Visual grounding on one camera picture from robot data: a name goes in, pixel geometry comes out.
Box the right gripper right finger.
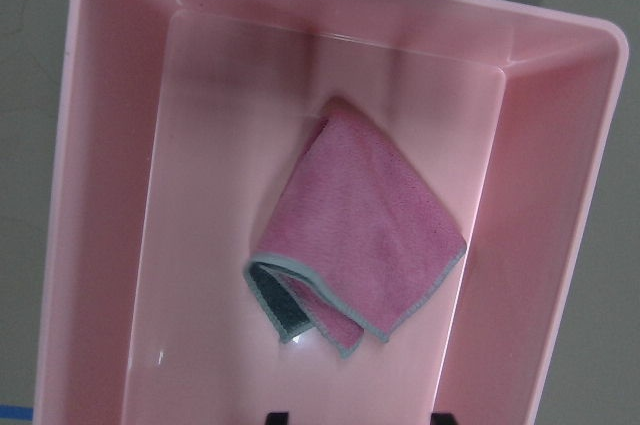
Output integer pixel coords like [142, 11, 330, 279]
[430, 412, 456, 425]

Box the pink cloth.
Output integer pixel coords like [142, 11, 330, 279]
[244, 101, 467, 357]

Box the pink plastic bin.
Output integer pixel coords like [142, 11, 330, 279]
[34, 0, 629, 424]

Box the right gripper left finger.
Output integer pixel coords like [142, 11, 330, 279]
[264, 412, 289, 425]

